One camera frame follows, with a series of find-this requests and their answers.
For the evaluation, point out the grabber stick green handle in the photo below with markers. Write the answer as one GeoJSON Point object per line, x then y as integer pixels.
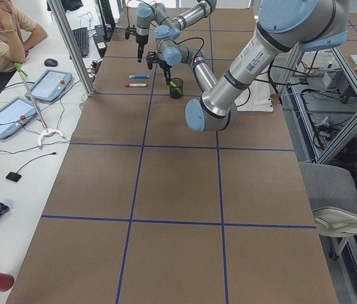
{"type": "Point", "coordinates": [47, 132]}

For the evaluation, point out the upper teach pendant tablet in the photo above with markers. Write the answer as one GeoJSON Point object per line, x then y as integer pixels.
{"type": "Point", "coordinates": [50, 85]}

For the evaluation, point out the seated person beige shirt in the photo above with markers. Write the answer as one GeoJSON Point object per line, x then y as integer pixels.
{"type": "Point", "coordinates": [19, 33]}

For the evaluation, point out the small black square pad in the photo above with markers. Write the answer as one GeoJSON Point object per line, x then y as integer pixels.
{"type": "Point", "coordinates": [13, 176]}

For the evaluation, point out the black mesh pen cup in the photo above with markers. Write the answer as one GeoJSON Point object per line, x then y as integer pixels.
{"type": "Point", "coordinates": [176, 92]}

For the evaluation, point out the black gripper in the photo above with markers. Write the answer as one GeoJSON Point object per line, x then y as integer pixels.
{"type": "Point", "coordinates": [164, 67]}
{"type": "Point", "coordinates": [140, 41]}

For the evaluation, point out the black keyboard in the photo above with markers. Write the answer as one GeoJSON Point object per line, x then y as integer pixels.
{"type": "Point", "coordinates": [82, 39]}

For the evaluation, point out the black computer mouse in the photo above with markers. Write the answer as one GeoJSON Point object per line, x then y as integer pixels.
{"type": "Point", "coordinates": [50, 62]}

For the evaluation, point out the aluminium frame post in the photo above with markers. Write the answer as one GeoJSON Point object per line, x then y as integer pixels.
{"type": "Point", "coordinates": [71, 45]}

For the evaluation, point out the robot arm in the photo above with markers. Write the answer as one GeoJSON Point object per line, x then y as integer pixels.
{"type": "Point", "coordinates": [147, 13]}
{"type": "Point", "coordinates": [281, 25]}

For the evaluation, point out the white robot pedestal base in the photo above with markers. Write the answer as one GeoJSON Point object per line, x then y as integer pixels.
{"type": "Point", "coordinates": [256, 98]}

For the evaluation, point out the grey office chair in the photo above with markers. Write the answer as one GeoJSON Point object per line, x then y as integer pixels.
{"type": "Point", "coordinates": [333, 199]}

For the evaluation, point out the blue marker pen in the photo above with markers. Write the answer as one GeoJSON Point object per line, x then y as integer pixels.
{"type": "Point", "coordinates": [138, 76]}

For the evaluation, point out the teach pendant tablet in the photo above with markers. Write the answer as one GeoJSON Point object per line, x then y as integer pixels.
{"type": "Point", "coordinates": [50, 85]}
{"type": "Point", "coordinates": [15, 115]}

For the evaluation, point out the lower teach pendant tablet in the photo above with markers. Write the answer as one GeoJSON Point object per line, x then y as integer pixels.
{"type": "Point", "coordinates": [15, 115]}

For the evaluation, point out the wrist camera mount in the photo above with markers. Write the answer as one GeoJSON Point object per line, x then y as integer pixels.
{"type": "Point", "coordinates": [152, 59]}
{"type": "Point", "coordinates": [130, 31]}

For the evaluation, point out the white red-capped marker pen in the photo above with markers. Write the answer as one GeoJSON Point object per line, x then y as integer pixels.
{"type": "Point", "coordinates": [136, 85]}

